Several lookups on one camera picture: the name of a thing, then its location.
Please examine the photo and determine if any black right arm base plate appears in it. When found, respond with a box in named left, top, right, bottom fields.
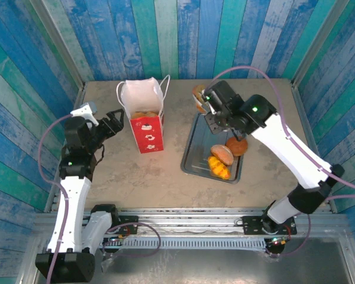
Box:
left=242, top=215, right=298, bottom=236

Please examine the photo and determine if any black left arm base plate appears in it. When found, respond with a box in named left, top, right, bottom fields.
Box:
left=102, top=215, right=140, bottom=236

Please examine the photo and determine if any metal baking tray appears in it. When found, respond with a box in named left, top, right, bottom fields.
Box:
left=180, top=111, right=245, bottom=185

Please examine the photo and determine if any thin black cable loop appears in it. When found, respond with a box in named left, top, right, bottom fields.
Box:
left=93, top=145, right=105, bottom=165

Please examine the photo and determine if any metal corner profile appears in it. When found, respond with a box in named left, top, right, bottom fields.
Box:
left=291, top=0, right=344, bottom=86
left=29, top=0, right=86, bottom=89

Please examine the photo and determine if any red white paper gift bag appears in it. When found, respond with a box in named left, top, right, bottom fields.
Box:
left=116, top=74, right=171, bottom=154

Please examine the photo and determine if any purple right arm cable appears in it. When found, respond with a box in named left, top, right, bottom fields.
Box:
left=206, top=65, right=355, bottom=259

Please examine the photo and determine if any yellow striped fake bread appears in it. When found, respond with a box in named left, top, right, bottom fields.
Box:
left=206, top=156, right=231, bottom=180

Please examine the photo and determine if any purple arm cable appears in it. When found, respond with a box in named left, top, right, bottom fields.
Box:
left=37, top=114, right=162, bottom=284
left=206, top=65, right=355, bottom=259

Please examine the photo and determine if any clear plastic bag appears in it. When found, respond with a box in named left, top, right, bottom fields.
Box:
left=100, top=250, right=128, bottom=273

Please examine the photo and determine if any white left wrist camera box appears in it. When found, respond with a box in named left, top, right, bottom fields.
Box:
left=70, top=101, right=98, bottom=127

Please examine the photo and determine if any orange fake donut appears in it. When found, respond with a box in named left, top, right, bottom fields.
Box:
left=192, top=85, right=208, bottom=115

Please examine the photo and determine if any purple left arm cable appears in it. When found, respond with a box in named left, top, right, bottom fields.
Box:
left=37, top=114, right=162, bottom=284

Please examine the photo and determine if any orange sugared oval fake bread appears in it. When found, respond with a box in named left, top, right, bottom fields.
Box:
left=210, top=144, right=234, bottom=166

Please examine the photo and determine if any small circuit board with wires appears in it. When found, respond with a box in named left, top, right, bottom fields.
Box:
left=104, top=234, right=128, bottom=243
left=267, top=236, right=288, bottom=246

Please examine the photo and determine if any aluminium rail frame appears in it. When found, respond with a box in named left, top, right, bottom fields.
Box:
left=32, top=206, right=351, bottom=241

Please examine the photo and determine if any brown round fake bun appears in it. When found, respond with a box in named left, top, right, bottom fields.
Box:
left=225, top=135, right=249, bottom=157

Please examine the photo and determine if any steel sheet panel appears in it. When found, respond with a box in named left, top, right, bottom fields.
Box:
left=17, top=247, right=355, bottom=284

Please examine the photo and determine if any grey slotted cable duct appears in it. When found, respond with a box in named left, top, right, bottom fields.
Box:
left=99, top=238, right=269, bottom=250

